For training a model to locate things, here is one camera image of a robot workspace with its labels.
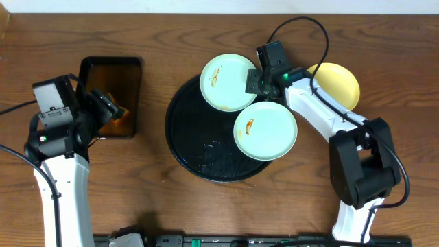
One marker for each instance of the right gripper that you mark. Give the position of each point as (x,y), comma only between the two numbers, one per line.
(252,80)

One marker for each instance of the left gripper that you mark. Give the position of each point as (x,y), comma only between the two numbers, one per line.
(103,106)

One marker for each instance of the orange green scrub sponge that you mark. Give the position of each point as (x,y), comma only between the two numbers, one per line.
(122,113)

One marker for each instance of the light blue plate top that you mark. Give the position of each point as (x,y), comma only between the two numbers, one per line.
(223,82)

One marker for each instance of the light blue plate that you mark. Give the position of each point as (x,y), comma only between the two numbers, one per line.
(265,131)
(223,82)

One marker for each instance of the yellow plate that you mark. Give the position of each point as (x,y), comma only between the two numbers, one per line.
(339,83)

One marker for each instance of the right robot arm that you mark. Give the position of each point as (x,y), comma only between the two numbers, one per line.
(363,164)

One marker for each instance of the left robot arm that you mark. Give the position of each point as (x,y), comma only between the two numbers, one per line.
(59,138)

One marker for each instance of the black rectangular water tray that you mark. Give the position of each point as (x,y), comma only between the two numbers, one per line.
(119,77)

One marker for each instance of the round black serving tray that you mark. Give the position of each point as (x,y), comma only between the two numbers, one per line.
(201,138)

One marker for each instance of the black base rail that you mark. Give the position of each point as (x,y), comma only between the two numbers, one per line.
(303,240)

